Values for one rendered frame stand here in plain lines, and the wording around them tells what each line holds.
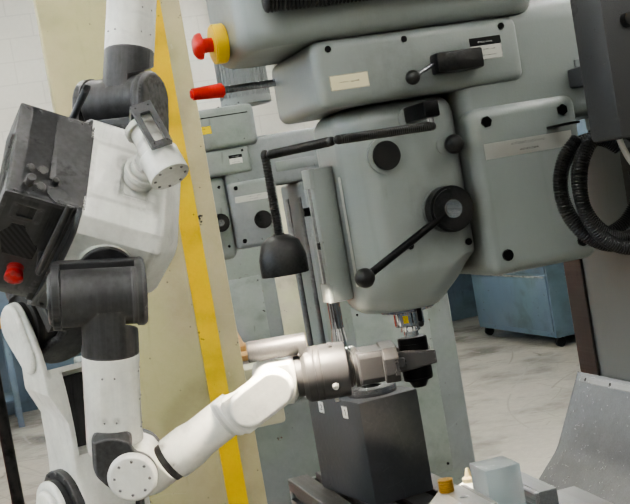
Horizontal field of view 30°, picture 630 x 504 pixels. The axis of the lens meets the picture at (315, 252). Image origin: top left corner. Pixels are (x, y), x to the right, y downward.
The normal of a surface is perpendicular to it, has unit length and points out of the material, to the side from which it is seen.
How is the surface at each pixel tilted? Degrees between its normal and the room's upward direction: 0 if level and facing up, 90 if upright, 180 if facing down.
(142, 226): 58
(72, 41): 90
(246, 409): 98
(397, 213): 90
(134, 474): 98
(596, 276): 90
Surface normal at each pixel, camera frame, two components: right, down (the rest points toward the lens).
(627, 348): -0.94, 0.18
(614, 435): -0.92, -0.29
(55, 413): -0.66, 0.56
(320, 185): 0.29, 0.00
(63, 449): -0.76, 0.16
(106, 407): 0.07, 0.18
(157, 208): 0.44, -0.58
